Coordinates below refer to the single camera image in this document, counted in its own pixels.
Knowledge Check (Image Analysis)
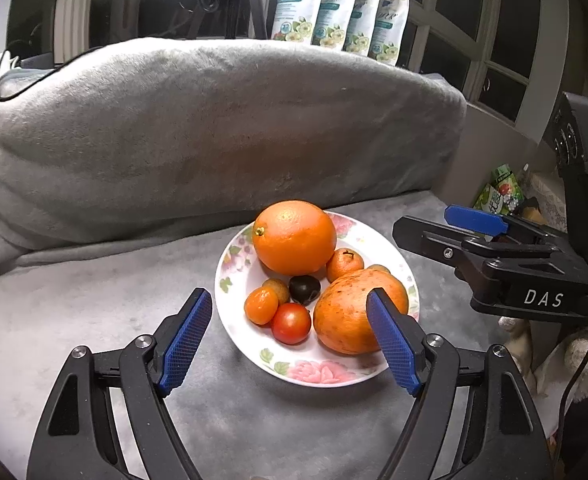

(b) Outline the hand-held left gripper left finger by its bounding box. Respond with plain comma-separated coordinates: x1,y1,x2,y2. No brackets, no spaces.
26,287,214,480

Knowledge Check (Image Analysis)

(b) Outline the floral white plate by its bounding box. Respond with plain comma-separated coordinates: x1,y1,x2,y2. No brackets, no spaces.
214,211,420,387

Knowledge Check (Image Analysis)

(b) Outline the speckled orange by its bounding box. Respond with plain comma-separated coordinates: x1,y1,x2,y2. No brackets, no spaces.
313,268,409,356

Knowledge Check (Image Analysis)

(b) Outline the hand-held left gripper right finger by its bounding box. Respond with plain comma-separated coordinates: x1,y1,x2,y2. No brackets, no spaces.
365,287,567,480

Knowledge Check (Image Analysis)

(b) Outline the grey fleece blanket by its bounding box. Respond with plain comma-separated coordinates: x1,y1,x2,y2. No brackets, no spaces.
0,190,540,480

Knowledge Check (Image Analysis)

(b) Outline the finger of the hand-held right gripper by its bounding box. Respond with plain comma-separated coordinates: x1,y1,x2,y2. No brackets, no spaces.
393,214,476,267
444,204,556,244

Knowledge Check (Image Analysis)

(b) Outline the green snack packet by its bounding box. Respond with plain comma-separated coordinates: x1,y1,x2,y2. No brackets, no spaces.
474,162,523,217

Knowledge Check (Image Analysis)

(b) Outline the red tomato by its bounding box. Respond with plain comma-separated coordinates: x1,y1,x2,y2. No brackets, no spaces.
271,303,312,346

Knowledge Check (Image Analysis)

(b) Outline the small orange kumquat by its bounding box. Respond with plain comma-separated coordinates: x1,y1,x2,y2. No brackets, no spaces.
244,287,279,326

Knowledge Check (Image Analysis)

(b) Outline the small tangerine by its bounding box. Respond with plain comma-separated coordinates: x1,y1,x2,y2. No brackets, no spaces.
326,247,365,282

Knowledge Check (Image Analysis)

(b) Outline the dark brown chestnut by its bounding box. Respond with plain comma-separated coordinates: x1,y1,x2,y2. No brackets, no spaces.
288,275,321,306

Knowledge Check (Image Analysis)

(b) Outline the grey bolster pillow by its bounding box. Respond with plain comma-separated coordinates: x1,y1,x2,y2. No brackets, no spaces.
0,37,467,273

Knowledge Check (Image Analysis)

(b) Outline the large smooth orange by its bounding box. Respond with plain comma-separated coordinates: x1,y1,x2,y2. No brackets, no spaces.
252,200,337,277

